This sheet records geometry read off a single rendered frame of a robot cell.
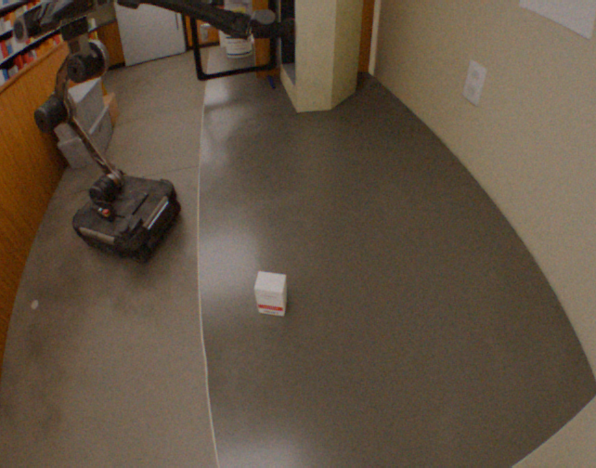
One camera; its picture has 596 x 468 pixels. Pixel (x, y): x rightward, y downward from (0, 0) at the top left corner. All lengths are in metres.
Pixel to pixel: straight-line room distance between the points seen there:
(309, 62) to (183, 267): 1.30
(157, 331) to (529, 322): 1.54
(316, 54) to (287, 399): 0.86
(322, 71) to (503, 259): 0.71
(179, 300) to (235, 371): 1.25
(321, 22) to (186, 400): 1.52
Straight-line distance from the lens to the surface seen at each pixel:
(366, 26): 1.41
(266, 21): 0.98
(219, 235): 0.63
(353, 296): 0.54
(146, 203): 1.93
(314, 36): 0.95
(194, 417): 1.48
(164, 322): 1.68
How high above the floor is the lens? 1.40
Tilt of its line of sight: 48 degrees down
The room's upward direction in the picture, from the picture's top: straight up
